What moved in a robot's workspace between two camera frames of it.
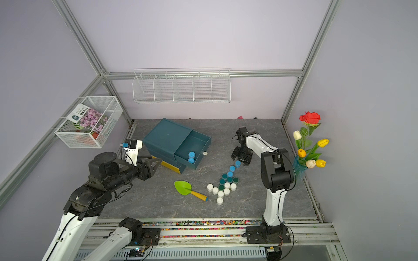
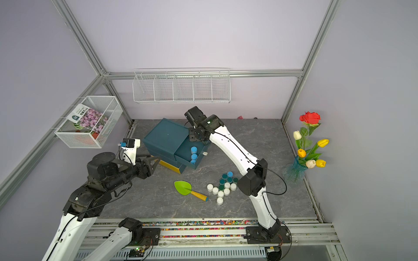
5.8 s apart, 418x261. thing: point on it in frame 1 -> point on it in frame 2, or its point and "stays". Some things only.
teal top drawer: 197,142 stays
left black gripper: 149,172 stays
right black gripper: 246,160 -> 192,135
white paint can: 220,201 stays
